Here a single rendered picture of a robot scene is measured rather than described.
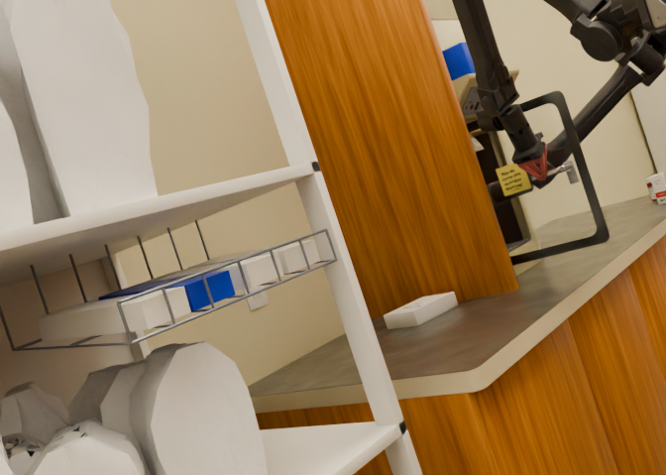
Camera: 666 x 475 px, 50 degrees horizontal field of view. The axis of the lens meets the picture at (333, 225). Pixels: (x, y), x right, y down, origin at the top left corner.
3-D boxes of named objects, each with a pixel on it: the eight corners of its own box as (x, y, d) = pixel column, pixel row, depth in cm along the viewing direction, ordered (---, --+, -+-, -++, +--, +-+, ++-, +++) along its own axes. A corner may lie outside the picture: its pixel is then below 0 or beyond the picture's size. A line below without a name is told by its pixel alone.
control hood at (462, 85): (443, 124, 194) (431, 89, 194) (496, 113, 218) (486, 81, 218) (480, 109, 186) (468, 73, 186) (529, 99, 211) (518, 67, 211)
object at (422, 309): (387, 329, 187) (383, 315, 187) (427, 309, 197) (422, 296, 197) (418, 325, 178) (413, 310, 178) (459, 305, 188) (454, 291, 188)
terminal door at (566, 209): (499, 268, 194) (453, 129, 194) (611, 241, 177) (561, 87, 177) (498, 269, 194) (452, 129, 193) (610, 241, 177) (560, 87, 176)
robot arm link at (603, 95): (638, 40, 176) (670, 66, 179) (631, 36, 181) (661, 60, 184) (520, 171, 192) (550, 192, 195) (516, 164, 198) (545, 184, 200)
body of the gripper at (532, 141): (514, 166, 174) (500, 141, 171) (520, 146, 182) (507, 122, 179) (539, 158, 170) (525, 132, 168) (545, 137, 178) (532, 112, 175)
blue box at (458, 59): (440, 87, 196) (430, 56, 196) (458, 84, 204) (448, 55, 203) (472, 73, 189) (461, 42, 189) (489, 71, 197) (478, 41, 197)
